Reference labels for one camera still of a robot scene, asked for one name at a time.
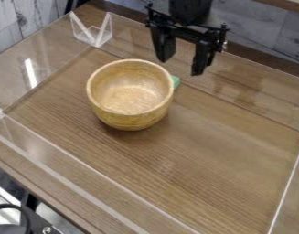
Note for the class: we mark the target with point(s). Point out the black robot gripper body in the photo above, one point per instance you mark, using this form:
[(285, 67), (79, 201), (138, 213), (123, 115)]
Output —
[(190, 22)]

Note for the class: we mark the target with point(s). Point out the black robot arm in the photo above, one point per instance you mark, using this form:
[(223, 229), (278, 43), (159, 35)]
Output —
[(186, 21)]

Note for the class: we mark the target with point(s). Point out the clear acrylic corner bracket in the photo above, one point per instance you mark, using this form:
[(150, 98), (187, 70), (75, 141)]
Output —
[(93, 35)]

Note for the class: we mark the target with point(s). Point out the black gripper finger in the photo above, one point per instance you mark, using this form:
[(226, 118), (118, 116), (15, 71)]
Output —
[(203, 53), (163, 42)]

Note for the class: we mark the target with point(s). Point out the green stick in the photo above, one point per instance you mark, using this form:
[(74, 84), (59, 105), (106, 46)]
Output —
[(177, 81)]

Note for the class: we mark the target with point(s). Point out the black metal base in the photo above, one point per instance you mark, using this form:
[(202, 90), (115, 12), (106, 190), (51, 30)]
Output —
[(40, 226)]

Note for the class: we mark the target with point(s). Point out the clear acrylic enclosure wall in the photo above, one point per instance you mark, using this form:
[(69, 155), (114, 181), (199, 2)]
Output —
[(90, 198)]

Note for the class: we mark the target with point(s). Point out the wooden bowl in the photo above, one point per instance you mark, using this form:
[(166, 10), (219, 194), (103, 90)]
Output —
[(130, 93)]

